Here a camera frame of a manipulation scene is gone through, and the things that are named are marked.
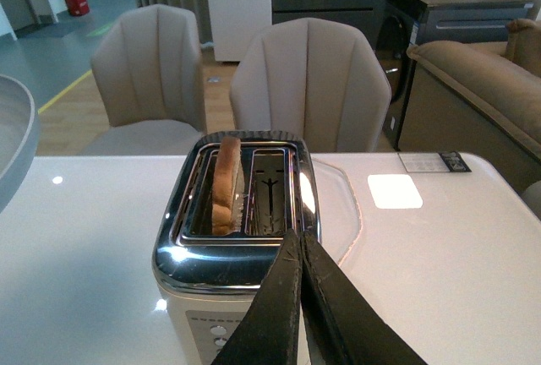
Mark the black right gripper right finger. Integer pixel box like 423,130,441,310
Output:
301,232,425,364

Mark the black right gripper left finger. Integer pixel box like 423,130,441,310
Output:
213,229,303,364

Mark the white chrome toaster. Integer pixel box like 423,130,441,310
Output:
152,131,320,364

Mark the slice of toast bread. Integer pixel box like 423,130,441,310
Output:
211,137,244,236

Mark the light blue round plate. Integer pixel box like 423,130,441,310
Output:
1,74,40,210

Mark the black white label card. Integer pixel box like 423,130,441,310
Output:
398,151,471,173

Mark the tan sofa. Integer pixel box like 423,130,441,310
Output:
398,19,540,193

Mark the beige chair on left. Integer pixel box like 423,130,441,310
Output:
82,4,207,155

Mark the black appliance box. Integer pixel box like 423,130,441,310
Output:
374,0,534,151

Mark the white cabinet column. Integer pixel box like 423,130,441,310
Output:
208,0,272,62

